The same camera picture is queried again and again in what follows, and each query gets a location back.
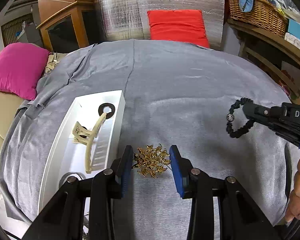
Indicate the gold snowflake brooch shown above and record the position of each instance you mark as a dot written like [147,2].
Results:
[151,161]

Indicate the white blue patterned box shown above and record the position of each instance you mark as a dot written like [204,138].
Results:
[292,40]

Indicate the clear glass bangle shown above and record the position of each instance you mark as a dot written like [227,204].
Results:
[66,176]

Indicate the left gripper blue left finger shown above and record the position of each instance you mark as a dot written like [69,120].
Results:
[108,185]

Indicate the wooden cabinet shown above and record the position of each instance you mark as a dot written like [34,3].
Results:
[67,25]

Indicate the magenta pillow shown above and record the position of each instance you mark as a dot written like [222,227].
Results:
[21,66]

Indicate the red cushion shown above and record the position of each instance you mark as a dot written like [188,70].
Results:
[178,25]

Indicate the cream hair claw clip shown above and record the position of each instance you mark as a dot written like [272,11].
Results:
[86,137]

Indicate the wooden shelf table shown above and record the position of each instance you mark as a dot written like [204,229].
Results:
[272,54]

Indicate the wicker basket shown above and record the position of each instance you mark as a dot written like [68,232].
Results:
[262,15]

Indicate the person's right hand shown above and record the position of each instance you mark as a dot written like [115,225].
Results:
[293,208]

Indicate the light blue shoe box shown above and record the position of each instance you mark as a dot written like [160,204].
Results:
[294,28]

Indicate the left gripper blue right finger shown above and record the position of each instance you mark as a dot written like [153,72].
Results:
[192,183]

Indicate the grey table cloth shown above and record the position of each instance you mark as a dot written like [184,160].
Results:
[175,93]

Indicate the white jewelry tray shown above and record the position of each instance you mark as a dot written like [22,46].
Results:
[66,156]

